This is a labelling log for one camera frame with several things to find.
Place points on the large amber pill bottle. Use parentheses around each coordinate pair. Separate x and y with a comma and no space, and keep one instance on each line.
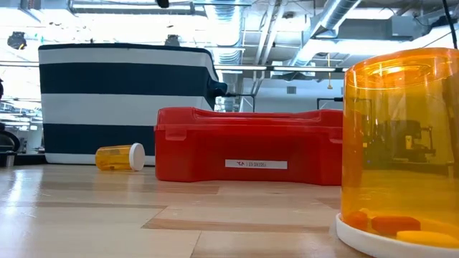
(401,150)

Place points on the red plastic first aid case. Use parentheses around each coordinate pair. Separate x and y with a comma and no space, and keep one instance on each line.
(247,143)

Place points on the black metal bracket stand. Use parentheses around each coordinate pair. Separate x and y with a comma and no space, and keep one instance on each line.
(326,99)

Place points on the black metal frame rail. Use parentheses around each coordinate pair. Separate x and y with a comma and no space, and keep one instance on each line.
(244,95)

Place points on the orange red pill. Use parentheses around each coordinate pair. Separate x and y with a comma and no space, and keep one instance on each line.
(357,220)

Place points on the dark red pill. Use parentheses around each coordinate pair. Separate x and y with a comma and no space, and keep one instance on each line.
(394,225)

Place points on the black ceiling fixture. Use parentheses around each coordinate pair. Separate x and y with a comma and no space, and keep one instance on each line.
(16,40)

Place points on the navy white striped fabric basket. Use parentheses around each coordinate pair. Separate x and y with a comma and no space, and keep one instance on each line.
(118,79)

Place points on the yellow hanging pendant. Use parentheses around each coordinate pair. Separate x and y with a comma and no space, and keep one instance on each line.
(329,85)

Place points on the small amber pill bottle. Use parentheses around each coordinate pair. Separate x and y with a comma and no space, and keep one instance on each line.
(114,158)

